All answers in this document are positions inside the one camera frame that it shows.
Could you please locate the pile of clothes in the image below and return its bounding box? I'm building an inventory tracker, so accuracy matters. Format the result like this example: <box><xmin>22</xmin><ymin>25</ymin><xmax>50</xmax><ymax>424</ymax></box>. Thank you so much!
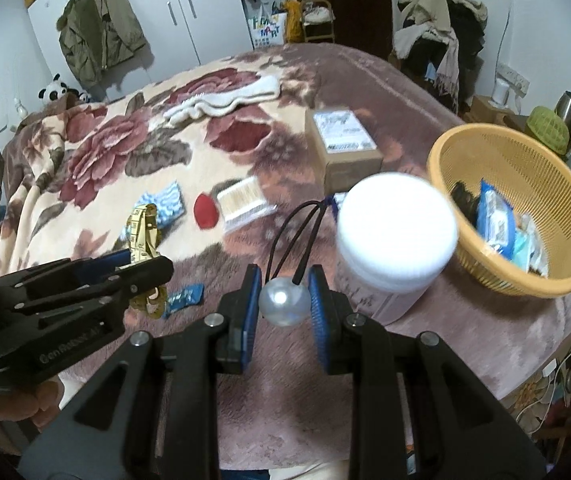
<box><xmin>393</xmin><ymin>0</ymin><xmax>489</xmax><ymax>111</ymax></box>

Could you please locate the green plastic colander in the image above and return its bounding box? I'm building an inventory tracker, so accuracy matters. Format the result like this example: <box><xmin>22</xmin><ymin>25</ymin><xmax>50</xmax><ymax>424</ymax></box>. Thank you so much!
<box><xmin>525</xmin><ymin>105</ymin><xmax>571</xmax><ymax>153</ymax></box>

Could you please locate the yellow garment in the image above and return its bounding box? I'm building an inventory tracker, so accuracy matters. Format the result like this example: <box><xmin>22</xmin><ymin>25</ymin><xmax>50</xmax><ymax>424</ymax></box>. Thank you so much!
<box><xmin>284</xmin><ymin>0</ymin><xmax>306</xmax><ymax>43</ymax></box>

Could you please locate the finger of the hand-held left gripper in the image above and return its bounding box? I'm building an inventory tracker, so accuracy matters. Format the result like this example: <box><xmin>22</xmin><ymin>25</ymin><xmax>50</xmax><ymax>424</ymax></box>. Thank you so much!
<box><xmin>12</xmin><ymin>256</ymin><xmax>174</xmax><ymax>333</ymax></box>
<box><xmin>0</xmin><ymin>249</ymin><xmax>133</xmax><ymax>311</ymax></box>

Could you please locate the blue tissue packet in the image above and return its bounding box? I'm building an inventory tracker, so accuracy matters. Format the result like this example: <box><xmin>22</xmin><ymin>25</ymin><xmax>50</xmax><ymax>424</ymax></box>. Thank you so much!
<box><xmin>475</xmin><ymin>179</ymin><xmax>516</xmax><ymax>257</ymax></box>

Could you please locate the white wardrobe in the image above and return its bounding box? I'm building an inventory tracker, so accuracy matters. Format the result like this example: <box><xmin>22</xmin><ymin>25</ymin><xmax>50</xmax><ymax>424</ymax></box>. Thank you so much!
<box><xmin>25</xmin><ymin>0</ymin><xmax>256</xmax><ymax>103</ymax></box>

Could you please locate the small cardboard box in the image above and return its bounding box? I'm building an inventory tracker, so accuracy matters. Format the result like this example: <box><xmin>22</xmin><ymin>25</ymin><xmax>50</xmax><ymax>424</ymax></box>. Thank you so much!
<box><xmin>465</xmin><ymin>95</ymin><xmax>529</xmax><ymax>133</ymax></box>

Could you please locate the dark blue white packet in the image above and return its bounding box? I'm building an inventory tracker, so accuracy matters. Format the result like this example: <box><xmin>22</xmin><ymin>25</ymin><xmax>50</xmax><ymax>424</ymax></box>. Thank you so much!
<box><xmin>326</xmin><ymin>192</ymin><xmax>350</xmax><ymax>221</ymax></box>

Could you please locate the yellow plastic basket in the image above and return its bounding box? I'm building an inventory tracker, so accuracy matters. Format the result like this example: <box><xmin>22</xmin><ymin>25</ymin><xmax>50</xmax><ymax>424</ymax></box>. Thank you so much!
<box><xmin>426</xmin><ymin>124</ymin><xmax>571</xmax><ymax>299</ymax></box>

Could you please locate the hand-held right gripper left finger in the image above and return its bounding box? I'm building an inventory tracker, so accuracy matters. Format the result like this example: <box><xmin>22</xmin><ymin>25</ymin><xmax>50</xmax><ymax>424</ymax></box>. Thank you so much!
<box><xmin>15</xmin><ymin>263</ymin><xmax>262</xmax><ymax>480</ymax></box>

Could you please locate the white wall cable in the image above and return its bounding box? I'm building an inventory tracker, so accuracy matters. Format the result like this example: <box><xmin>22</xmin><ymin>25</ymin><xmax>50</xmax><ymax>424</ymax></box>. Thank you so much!
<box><xmin>499</xmin><ymin>10</ymin><xmax>512</xmax><ymax>66</ymax></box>

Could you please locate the blue white striped cloth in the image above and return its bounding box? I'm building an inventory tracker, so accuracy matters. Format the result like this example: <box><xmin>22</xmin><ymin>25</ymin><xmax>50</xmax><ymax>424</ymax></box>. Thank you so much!
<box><xmin>121</xmin><ymin>182</ymin><xmax>186</xmax><ymax>241</ymax></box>

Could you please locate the small blue snack packet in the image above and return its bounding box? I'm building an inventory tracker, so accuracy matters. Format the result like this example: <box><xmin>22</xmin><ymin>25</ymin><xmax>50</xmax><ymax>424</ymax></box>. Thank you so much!
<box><xmin>162</xmin><ymin>284</ymin><xmax>205</xmax><ymax>320</ymax></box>

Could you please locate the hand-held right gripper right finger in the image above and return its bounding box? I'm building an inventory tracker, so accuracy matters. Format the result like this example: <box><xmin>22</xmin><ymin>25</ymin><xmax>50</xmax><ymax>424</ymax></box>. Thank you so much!
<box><xmin>307</xmin><ymin>266</ymin><xmax>566</xmax><ymax>480</ymax></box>

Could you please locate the green hooded jacket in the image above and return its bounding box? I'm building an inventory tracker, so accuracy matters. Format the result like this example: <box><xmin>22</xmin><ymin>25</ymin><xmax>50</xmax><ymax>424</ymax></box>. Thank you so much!
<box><xmin>56</xmin><ymin>0</ymin><xmax>147</xmax><ymax>88</ymax></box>

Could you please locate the white printed bag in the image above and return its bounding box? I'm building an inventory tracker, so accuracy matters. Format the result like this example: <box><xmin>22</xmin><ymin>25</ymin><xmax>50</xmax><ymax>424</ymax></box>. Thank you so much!
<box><xmin>248</xmin><ymin>10</ymin><xmax>287</xmax><ymax>50</ymax></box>

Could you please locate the white fuzzy cloth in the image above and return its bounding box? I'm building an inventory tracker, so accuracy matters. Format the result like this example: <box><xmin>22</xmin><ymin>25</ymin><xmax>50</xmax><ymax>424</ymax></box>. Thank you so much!
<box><xmin>162</xmin><ymin>75</ymin><xmax>282</xmax><ymax>123</ymax></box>

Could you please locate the yellow measuring tape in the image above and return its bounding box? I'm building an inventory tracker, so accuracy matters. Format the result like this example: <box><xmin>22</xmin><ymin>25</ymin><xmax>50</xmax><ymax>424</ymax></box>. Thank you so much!
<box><xmin>126</xmin><ymin>203</ymin><xmax>168</xmax><ymax>320</ymax></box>

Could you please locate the cotton swab pack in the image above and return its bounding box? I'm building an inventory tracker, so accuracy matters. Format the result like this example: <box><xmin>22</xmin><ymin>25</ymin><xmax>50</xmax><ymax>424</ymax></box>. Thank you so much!
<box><xmin>215</xmin><ymin>176</ymin><xmax>277</xmax><ymax>233</ymax></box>

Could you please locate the black sheer scrunchie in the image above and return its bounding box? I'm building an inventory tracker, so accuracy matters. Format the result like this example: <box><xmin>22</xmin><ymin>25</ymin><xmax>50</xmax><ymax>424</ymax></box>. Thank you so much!
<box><xmin>450</xmin><ymin>182</ymin><xmax>481</xmax><ymax>226</ymax></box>

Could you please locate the steel electric kettle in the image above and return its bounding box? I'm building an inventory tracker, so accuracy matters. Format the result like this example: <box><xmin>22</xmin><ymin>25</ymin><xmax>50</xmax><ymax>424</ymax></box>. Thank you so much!
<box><xmin>554</xmin><ymin>91</ymin><xmax>571</xmax><ymax>141</ymax></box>

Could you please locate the person's left hand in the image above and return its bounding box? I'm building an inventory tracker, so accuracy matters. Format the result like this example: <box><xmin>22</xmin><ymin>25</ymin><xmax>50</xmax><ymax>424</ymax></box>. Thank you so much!
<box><xmin>0</xmin><ymin>377</ymin><xmax>68</xmax><ymax>433</ymax></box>

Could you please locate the clear jar white lid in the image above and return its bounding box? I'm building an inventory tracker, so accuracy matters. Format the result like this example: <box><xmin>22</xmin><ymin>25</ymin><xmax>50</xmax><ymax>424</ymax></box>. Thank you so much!
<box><xmin>334</xmin><ymin>171</ymin><xmax>460</xmax><ymax>325</ymax></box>

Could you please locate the brown cardboard box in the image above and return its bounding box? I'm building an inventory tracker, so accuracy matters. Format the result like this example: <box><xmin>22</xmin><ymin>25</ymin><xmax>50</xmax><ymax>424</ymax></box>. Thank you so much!
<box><xmin>305</xmin><ymin>108</ymin><xmax>384</xmax><ymax>196</ymax></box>

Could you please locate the black hair tie clear ball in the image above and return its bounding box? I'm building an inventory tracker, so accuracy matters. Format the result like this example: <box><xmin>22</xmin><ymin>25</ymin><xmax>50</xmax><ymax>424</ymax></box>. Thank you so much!
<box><xmin>258</xmin><ymin>201</ymin><xmax>339</xmax><ymax>330</ymax></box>

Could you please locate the panda plush toy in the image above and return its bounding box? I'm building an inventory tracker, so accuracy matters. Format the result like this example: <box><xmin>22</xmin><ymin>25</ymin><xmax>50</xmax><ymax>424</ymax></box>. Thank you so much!
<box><xmin>38</xmin><ymin>74</ymin><xmax>82</xmax><ymax>106</ymax></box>

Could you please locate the red round sponge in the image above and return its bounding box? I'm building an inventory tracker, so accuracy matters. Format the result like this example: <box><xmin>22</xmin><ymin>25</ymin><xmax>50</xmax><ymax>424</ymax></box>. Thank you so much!
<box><xmin>194</xmin><ymin>192</ymin><xmax>222</xmax><ymax>231</ymax></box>

